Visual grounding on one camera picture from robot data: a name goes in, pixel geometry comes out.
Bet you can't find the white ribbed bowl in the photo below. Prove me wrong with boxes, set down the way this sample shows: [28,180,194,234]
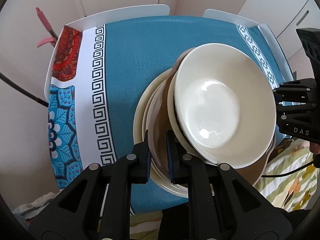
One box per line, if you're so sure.
[174,43,276,169]

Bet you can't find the large yellow duck plate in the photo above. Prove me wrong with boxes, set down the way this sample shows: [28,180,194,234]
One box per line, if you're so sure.
[132,68,189,198]

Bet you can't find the plain white plate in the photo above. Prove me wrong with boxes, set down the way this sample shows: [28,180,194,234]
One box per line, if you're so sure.
[142,81,188,198]

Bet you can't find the brown square bowl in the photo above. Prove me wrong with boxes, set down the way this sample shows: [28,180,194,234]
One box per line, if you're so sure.
[149,43,276,185]

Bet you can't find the cream yellow bowl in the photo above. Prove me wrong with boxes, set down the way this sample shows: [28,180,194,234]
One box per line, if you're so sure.
[167,77,214,165]

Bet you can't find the person's right hand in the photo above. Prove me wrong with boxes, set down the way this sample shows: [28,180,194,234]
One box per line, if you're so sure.
[309,142,320,154]

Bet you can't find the striped floral bedding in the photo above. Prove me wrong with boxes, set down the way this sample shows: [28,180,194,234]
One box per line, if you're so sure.
[130,139,319,239]

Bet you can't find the white wardrobe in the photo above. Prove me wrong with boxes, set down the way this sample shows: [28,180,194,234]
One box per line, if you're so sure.
[237,0,320,78]

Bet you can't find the blue patterned tablecloth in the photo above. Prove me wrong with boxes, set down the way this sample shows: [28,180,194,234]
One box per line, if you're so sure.
[47,15,295,215]

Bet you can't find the pink mop handle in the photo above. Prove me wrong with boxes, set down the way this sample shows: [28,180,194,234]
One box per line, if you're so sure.
[36,7,58,48]

